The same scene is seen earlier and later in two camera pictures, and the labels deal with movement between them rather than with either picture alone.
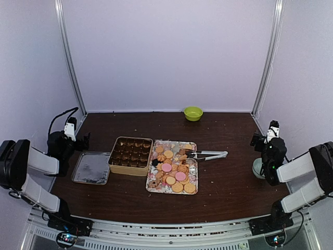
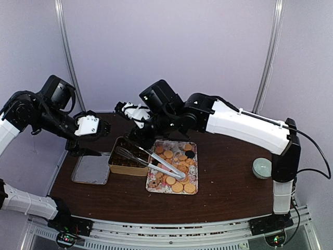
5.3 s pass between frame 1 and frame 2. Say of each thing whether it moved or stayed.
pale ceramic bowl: stayed
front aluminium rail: stayed
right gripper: moved
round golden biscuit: stayed
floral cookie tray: stayed
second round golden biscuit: stayed
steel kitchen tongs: moved
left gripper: moved
